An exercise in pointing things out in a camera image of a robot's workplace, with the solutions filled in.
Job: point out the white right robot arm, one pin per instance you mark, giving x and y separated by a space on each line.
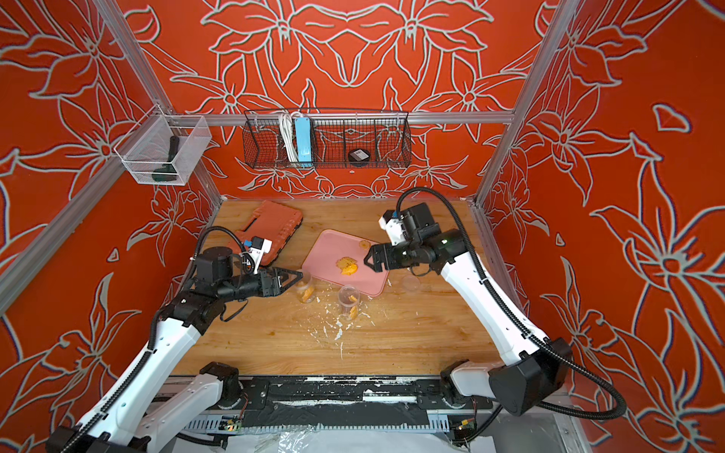
534 366

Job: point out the black wire wall basket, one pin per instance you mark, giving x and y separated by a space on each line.
270 138

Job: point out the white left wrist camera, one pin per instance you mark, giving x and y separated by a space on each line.
255 249

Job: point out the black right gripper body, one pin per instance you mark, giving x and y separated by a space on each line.
385 258

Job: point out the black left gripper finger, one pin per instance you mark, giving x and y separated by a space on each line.
286 286
289 274

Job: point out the dark green flashlight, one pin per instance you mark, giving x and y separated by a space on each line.
167 172

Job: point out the pink plastic tray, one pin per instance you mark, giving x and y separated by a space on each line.
338 258

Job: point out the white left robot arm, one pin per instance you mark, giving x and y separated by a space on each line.
121 421

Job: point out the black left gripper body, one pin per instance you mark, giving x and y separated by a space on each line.
266 292

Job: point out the orange plastic tool case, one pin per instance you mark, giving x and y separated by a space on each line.
274 222

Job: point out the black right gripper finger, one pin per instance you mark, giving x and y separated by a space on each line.
373 254
374 266

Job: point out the clear cookie jar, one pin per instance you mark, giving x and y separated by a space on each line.
305 288
349 299

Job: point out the light blue box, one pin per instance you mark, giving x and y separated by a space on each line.
304 138

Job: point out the clear acrylic wall box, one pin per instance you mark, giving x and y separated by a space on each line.
144 147

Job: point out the orange cookies on tray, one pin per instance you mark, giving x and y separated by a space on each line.
347 266

